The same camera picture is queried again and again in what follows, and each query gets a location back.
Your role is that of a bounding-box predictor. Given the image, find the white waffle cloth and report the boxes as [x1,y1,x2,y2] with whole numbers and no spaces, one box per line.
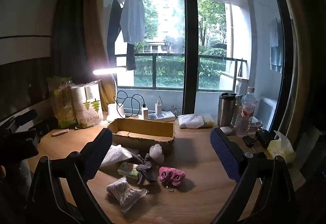
[100,145,139,167]

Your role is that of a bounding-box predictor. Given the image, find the cotton swab pack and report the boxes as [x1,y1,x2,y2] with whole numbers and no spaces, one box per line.
[106,176,149,214]

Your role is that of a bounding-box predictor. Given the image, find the bubble wrap piece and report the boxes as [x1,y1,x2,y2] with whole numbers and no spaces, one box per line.
[149,144,165,164]

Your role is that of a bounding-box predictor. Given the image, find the pink plush toy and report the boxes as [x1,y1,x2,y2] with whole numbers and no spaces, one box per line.
[159,167,186,187]

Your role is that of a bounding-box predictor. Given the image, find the black keys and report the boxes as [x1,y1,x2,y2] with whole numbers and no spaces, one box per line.
[242,135,258,148]

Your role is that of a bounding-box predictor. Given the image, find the white earbud case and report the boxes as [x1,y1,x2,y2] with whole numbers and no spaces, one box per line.
[220,127,234,135]

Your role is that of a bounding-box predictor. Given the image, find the plastic water bottle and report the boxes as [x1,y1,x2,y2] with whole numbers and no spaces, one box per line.
[236,87,257,138]

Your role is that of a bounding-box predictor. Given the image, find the beige folding knife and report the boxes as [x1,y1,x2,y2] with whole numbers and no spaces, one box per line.
[51,129,70,137]

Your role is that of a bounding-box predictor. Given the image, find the white desk lamp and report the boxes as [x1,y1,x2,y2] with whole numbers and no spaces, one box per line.
[93,67,126,122]

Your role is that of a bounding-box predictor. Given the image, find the steel thermos mug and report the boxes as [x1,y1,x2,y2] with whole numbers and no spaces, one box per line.
[217,92,236,127]

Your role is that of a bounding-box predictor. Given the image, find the paper cup package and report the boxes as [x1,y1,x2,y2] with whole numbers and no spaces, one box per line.
[71,81,103,129]

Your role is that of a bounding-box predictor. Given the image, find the yellow tissue pack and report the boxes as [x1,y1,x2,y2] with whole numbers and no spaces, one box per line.
[267,131,296,164]

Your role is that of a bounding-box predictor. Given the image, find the cardboard box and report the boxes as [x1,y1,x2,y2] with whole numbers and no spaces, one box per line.
[108,118,175,154]

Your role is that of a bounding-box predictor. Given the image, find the white plastic packet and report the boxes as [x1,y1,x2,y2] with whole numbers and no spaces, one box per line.
[177,114,216,129]

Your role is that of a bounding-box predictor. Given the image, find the green snack bag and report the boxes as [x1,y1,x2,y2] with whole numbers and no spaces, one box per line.
[47,76,76,129]

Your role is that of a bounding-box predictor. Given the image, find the blue white box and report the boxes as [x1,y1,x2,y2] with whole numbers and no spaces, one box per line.
[148,111,176,122]

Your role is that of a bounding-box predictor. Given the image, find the white charger plug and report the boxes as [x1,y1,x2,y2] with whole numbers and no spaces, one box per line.
[155,96,162,115]

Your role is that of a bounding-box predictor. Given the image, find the balcony railing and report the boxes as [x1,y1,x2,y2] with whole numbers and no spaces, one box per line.
[117,53,247,92]

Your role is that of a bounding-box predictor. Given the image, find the brown curtain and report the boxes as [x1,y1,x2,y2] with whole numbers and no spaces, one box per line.
[83,0,118,113]

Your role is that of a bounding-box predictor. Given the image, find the blue hanging towel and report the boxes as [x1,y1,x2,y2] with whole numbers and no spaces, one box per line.
[269,18,283,73]

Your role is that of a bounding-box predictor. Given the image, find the light blue hanging shirt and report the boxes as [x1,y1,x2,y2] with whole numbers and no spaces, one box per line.
[120,0,145,44]

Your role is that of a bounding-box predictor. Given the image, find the white charger with cable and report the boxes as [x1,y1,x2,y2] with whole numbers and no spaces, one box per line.
[113,90,150,120]

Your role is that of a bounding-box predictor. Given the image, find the black window frame post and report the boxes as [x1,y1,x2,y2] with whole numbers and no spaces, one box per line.
[182,0,199,114]

